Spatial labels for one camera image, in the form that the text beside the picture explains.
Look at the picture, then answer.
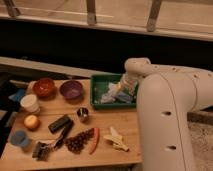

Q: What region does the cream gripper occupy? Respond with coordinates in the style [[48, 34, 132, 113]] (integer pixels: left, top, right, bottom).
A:
[[118, 74, 137, 94]]

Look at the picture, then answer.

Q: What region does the light blue sponge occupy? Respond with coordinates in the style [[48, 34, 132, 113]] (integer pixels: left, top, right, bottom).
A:
[[116, 92, 133, 103]]

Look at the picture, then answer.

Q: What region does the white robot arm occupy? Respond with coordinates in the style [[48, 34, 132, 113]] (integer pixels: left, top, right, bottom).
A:
[[121, 58, 213, 171]]

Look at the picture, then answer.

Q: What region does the white cloth piece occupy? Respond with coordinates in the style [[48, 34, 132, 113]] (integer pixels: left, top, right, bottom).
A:
[[100, 83, 118, 103]]

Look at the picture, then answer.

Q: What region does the green plastic tray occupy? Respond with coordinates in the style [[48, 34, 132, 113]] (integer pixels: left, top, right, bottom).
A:
[[90, 74, 138, 109]]

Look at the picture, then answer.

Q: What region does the small metal cup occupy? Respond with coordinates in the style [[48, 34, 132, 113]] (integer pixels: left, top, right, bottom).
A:
[[77, 107, 89, 122]]

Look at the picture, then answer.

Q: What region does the peeled banana toy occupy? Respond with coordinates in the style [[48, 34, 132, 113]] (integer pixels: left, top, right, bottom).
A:
[[103, 127, 129, 152]]

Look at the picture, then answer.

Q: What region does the red chili pepper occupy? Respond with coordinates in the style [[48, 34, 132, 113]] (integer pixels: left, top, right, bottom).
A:
[[89, 127, 99, 154]]

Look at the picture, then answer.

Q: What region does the purple bowl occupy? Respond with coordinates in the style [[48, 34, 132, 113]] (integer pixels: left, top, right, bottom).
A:
[[59, 80, 83, 100]]

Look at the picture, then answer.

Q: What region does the black rectangular block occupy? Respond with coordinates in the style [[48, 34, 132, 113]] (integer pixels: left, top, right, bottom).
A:
[[48, 115, 71, 134]]

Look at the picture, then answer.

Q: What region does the bunch of dark grapes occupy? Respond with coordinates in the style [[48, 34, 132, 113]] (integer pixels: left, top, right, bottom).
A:
[[64, 128, 94, 153]]

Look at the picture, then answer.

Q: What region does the red bowl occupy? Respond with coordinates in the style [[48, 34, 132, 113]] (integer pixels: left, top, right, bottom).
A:
[[33, 78, 55, 98]]

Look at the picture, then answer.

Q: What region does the white paper cup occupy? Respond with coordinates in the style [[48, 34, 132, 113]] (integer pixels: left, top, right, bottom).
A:
[[20, 94, 40, 114]]

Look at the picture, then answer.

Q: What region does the yellow apple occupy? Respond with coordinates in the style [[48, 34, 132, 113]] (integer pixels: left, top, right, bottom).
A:
[[24, 115, 40, 130]]

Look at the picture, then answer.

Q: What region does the blue object at table edge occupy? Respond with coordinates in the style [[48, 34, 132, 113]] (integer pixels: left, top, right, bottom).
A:
[[9, 89, 26, 102]]

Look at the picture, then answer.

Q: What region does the blue plastic cup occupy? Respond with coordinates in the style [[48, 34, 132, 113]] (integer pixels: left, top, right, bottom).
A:
[[10, 130, 30, 148]]

